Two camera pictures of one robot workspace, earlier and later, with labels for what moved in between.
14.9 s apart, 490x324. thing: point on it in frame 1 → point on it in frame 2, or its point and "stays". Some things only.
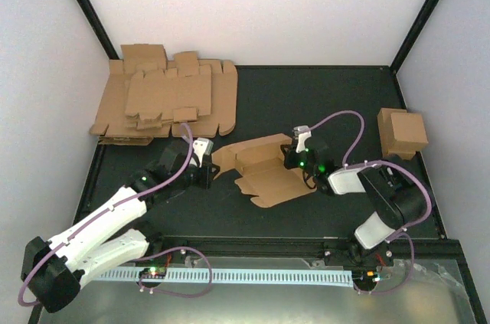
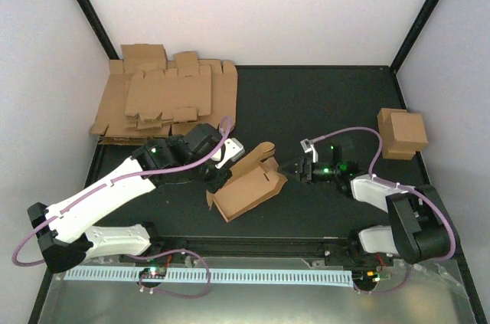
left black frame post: (87, 7) stays
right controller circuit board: (365, 279) stays
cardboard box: (263, 169) → (252, 181)
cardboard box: (387, 135) stays
